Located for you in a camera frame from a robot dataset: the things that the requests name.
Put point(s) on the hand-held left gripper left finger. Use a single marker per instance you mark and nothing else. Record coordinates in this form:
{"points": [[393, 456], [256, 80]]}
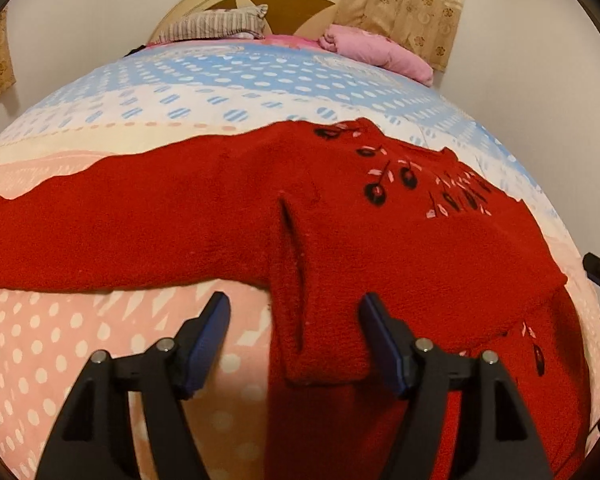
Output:
{"points": [[207, 345]]}

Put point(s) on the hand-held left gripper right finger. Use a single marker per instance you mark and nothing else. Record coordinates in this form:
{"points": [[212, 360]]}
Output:
{"points": [[385, 350]]}

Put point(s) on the red knitted sweater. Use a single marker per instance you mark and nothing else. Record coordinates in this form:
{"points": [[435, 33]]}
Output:
{"points": [[380, 240]]}

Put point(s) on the dotted pastel bed sheet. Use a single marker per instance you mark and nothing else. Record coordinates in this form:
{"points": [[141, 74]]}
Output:
{"points": [[130, 95]]}

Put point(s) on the pink pillow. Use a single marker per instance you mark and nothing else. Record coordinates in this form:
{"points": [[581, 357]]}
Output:
{"points": [[375, 47]]}

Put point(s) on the striped grey pillow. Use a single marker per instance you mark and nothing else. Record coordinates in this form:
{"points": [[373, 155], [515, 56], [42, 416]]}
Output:
{"points": [[215, 25]]}

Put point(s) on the cream wooden headboard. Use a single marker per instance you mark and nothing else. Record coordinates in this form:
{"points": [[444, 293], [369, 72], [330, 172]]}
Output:
{"points": [[280, 0]]}

